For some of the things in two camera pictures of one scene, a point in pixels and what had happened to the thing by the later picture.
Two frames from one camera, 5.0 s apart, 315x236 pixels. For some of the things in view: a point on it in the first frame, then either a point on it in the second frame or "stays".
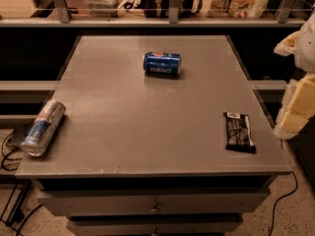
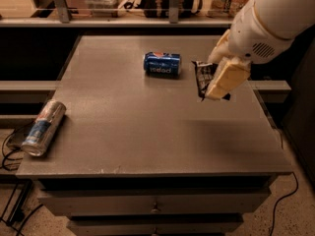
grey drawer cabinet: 138,154 stays
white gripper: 307,48 -> 252,38
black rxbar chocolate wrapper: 239,138 -> 204,74
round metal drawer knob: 155,209 stays
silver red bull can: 43,128 stays
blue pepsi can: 161,65 stays
